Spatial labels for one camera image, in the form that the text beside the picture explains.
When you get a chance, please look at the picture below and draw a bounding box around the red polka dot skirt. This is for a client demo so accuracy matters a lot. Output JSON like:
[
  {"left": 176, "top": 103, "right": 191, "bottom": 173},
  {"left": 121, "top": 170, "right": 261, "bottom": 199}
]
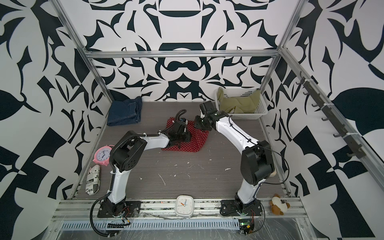
[{"left": 162, "top": 121, "right": 209, "bottom": 153}]

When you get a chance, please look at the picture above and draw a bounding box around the blue denim skirt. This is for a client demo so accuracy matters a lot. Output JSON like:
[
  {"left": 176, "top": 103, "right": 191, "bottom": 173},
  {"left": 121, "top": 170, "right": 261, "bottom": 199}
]
[{"left": 107, "top": 97, "right": 143, "bottom": 127}]

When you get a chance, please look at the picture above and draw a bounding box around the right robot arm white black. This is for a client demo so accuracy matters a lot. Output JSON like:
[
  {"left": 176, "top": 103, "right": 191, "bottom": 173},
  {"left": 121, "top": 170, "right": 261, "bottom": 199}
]
[{"left": 195, "top": 101, "right": 278, "bottom": 214}]

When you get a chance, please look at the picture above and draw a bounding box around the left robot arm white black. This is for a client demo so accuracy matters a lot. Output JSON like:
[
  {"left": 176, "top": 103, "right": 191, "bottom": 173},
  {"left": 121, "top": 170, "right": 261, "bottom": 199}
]
[{"left": 98, "top": 109, "right": 191, "bottom": 218}]

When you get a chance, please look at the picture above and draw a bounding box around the olive green skirt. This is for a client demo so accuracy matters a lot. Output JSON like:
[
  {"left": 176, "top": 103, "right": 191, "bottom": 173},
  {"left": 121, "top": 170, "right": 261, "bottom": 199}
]
[{"left": 217, "top": 88, "right": 261, "bottom": 114}]

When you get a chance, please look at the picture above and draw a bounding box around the white plastic laundry basket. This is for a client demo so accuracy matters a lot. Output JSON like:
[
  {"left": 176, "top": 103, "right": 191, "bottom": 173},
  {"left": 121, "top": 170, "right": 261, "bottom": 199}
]
[{"left": 214, "top": 87, "right": 268, "bottom": 120}]

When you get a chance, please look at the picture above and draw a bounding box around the white square clock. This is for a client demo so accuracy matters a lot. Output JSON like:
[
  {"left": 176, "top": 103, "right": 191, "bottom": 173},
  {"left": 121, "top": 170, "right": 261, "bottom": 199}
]
[{"left": 175, "top": 195, "right": 195, "bottom": 218}]

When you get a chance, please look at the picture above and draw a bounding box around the pink alarm clock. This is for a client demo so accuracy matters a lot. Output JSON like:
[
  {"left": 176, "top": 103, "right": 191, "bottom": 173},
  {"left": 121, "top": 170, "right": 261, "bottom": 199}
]
[{"left": 93, "top": 145, "right": 114, "bottom": 166}]

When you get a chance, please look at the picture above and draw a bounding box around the green circuit board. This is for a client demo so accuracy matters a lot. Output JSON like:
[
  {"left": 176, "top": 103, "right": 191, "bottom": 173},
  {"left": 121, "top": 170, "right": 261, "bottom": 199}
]
[{"left": 239, "top": 219, "right": 255, "bottom": 235}]

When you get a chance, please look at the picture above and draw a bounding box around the brown plush toy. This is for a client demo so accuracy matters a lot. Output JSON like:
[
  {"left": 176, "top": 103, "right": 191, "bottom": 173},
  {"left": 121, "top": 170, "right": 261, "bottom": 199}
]
[{"left": 270, "top": 194, "right": 291, "bottom": 216}]

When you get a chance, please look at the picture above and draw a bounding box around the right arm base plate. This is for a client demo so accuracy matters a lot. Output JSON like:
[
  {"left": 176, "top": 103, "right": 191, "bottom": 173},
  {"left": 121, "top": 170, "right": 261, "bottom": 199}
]
[{"left": 220, "top": 200, "right": 263, "bottom": 217}]

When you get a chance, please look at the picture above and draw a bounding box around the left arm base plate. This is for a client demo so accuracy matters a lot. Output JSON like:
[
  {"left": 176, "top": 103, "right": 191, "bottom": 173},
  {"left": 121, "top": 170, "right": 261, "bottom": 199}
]
[{"left": 97, "top": 200, "right": 142, "bottom": 218}]

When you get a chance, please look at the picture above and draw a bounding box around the white slotted cable duct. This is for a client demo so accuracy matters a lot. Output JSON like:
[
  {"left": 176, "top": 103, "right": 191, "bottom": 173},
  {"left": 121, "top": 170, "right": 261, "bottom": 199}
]
[{"left": 59, "top": 218, "right": 241, "bottom": 232}]

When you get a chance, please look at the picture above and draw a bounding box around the black corrugated cable hose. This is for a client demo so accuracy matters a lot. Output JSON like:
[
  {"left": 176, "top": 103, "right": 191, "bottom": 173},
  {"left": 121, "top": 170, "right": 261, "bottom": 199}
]
[{"left": 89, "top": 194, "right": 121, "bottom": 238}]

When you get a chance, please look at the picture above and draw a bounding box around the aluminium frame crossbar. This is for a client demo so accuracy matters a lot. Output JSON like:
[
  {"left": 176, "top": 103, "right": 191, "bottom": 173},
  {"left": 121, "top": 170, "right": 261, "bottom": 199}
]
[{"left": 85, "top": 50, "right": 278, "bottom": 59}]

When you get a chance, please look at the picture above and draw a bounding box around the aluminium frame rail front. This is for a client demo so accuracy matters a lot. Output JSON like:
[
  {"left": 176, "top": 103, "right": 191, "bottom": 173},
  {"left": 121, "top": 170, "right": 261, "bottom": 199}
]
[{"left": 53, "top": 196, "right": 307, "bottom": 221}]

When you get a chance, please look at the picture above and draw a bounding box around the grey wall hook rack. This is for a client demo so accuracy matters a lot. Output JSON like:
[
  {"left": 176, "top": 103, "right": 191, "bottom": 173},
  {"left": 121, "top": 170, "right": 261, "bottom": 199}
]
[{"left": 297, "top": 72, "right": 367, "bottom": 159}]

